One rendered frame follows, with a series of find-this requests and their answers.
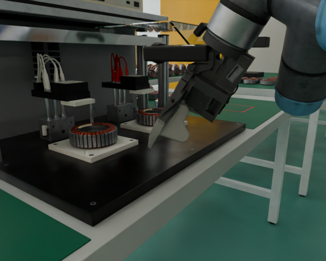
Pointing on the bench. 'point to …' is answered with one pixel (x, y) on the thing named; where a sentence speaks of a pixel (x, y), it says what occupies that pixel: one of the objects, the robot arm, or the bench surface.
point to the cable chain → (44, 54)
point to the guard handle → (200, 29)
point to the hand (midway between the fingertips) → (162, 130)
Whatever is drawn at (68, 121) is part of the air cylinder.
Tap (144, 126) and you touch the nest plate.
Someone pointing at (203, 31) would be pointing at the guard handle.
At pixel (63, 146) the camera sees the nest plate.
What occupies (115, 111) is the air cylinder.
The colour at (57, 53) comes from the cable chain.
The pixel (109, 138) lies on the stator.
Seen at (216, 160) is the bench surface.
